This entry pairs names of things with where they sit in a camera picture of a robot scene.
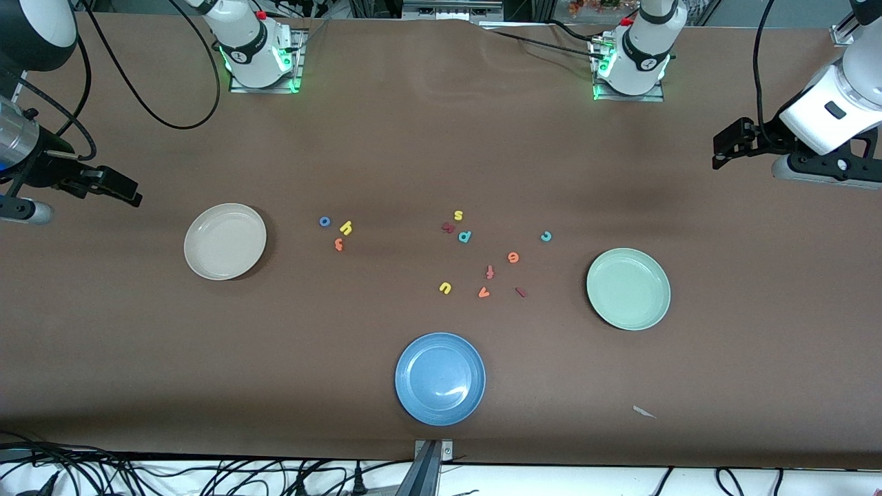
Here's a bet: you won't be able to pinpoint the beige brown plate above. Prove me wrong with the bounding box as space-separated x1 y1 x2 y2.
184 203 267 281

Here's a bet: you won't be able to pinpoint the light green plate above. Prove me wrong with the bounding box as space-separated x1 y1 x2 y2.
586 248 671 331

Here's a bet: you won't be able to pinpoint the orange flowers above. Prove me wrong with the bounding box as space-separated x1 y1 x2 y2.
568 0 642 18

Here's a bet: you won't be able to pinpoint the grey equipment box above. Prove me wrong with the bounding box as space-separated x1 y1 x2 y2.
402 0 504 21

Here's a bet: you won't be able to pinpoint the blue plate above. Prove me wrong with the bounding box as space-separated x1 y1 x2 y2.
395 333 486 426

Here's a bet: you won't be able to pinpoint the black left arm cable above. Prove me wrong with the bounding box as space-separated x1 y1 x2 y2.
753 0 779 138

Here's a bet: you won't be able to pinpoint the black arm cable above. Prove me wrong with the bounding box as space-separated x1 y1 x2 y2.
17 0 223 163
753 0 779 138

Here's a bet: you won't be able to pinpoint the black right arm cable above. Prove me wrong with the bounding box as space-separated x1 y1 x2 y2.
17 0 223 163

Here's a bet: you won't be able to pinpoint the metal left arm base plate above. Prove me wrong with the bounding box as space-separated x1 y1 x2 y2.
591 38 666 103

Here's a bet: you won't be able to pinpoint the short black table cable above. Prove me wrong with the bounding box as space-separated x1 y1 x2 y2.
548 19 607 42

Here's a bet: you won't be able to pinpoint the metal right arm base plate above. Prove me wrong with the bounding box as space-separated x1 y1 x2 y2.
229 28 304 94

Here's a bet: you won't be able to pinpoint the long black table cable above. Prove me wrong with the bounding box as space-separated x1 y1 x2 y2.
491 30 604 59

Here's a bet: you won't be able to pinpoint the black floor cable tangle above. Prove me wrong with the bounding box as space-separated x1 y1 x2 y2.
0 431 397 496

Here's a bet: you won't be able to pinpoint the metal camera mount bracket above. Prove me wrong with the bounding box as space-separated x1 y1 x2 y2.
396 439 455 496

